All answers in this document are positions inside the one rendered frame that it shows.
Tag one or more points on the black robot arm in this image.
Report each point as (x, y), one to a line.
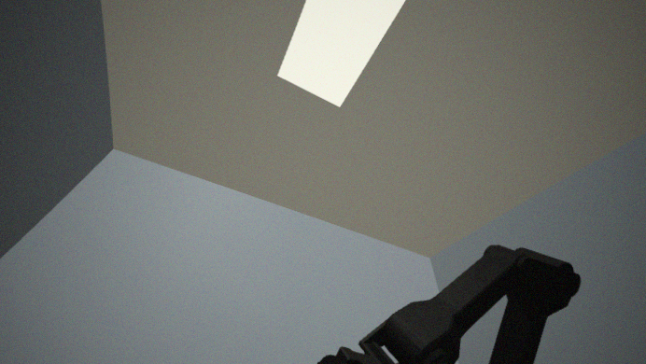
(429, 332)

